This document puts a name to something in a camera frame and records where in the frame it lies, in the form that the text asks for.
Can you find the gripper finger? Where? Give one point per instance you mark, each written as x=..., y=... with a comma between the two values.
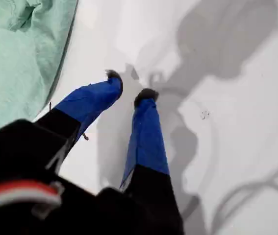
x=146, y=137
x=92, y=102

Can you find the pale green T-shirt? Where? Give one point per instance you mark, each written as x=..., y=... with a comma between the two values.
x=11, y=73

